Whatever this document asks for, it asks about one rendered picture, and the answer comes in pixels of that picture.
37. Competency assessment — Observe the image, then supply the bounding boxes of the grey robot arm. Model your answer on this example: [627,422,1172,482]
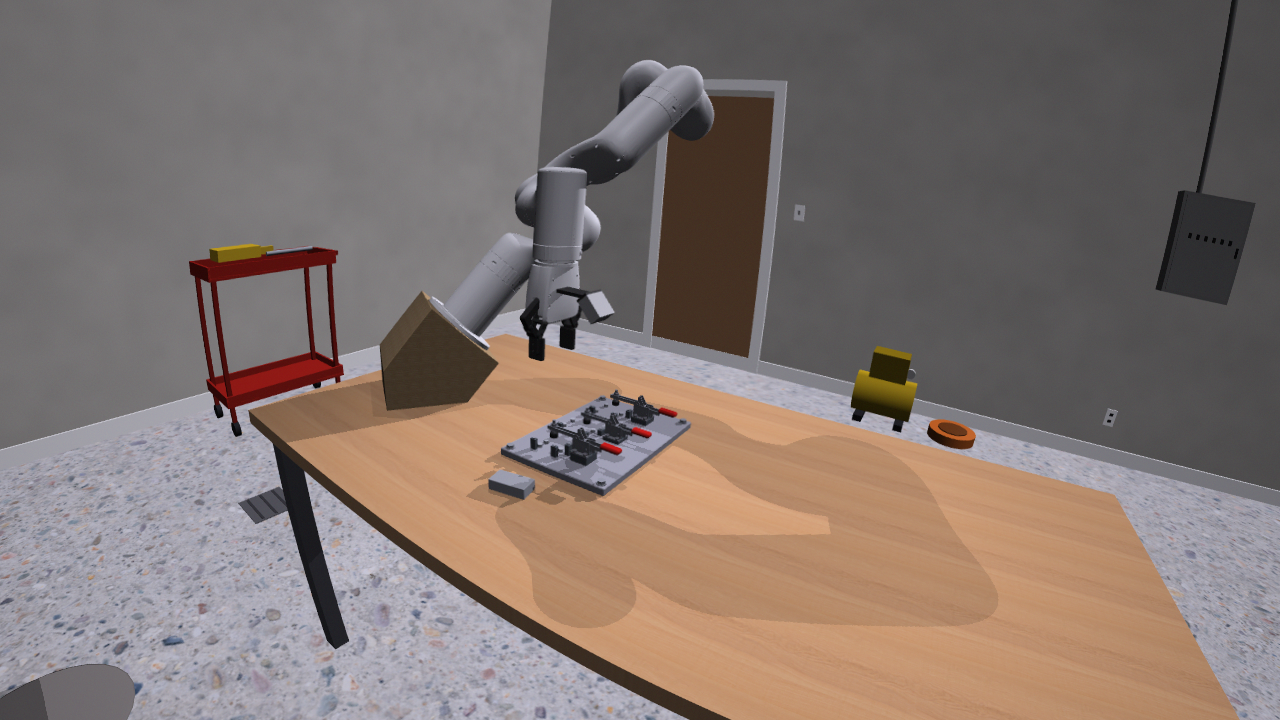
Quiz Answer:
[429,60,714,350]

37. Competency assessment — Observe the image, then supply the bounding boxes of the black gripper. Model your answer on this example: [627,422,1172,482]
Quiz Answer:
[520,259,582,361]

